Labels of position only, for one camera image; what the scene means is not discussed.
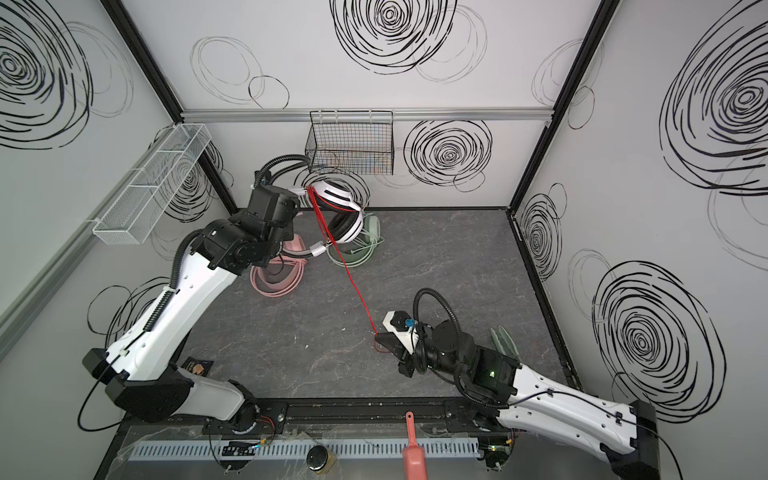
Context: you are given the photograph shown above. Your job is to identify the red dustpan brush handle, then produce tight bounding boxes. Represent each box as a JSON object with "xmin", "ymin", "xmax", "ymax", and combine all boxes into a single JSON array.
[{"xmin": 402, "ymin": 411, "xmax": 428, "ymax": 480}]

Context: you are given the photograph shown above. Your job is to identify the green headphones with cable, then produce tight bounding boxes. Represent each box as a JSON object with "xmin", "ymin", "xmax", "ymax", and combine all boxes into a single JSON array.
[{"xmin": 326, "ymin": 214, "xmax": 384, "ymax": 268}]

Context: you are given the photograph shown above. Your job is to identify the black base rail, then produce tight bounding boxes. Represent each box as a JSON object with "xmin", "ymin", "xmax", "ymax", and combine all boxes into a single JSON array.
[{"xmin": 117, "ymin": 397, "xmax": 507, "ymax": 439}]

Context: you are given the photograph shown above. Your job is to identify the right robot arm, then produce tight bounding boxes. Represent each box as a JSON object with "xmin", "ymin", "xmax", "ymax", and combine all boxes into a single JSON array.
[{"xmin": 374, "ymin": 288, "xmax": 669, "ymax": 479}]

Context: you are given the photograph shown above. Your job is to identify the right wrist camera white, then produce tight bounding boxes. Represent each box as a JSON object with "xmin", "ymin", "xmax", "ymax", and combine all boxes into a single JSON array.
[{"xmin": 383, "ymin": 310, "xmax": 419, "ymax": 354}]

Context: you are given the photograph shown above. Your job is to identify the black white headphones red cable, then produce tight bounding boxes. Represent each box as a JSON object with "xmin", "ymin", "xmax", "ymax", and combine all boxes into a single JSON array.
[{"xmin": 287, "ymin": 179, "xmax": 397, "ymax": 355}]

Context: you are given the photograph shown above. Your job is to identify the green tongs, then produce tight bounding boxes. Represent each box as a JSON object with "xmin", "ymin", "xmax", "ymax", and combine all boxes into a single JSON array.
[{"xmin": 490, "ymin": 325, "xmax": 520, "ymax": 361}]

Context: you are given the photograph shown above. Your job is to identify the clear plastic wall shelf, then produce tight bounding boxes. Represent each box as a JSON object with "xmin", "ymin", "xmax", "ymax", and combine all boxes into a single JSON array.
[{"xmin": 92, "ymin": 123, "xmax": 211, "ymax": 245}]

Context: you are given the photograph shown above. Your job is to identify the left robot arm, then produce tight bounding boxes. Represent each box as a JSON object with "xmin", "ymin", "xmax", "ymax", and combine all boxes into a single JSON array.
[{"xmin": 83, "ymin": 154, "xmax": 311, "ymax": 435}]

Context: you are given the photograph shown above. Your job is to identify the pink headphones with cable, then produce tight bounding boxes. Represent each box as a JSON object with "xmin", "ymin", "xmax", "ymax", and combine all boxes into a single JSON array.
[{"xmin": 249, "ymin": 235, "xmax": 307, "ymax": 298}]

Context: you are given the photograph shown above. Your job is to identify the white slotted cable duct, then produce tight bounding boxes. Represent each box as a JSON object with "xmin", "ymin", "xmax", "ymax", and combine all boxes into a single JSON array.
[{"xmin": 127, "ymin": 438, "xmax": 481, "ymax": 461}]

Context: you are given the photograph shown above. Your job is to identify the black wire basket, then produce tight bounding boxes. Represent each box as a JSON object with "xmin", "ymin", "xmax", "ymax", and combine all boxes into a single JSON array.
[{"xmin": 305, "ymin": 109, "xmax": 395, "ymax": 175}]

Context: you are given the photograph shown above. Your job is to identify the small black packet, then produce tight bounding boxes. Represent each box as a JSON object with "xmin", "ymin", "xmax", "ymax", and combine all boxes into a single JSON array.
[{"xmin": 180, "ymin": 357, "xmax": 214, "ymax": 377}]

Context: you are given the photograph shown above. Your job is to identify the black round knob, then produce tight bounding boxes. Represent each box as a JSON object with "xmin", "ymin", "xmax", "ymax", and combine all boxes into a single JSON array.
[{"xmin": 306, "ymin": 444, "xmax": 336, "ymax": 475}]

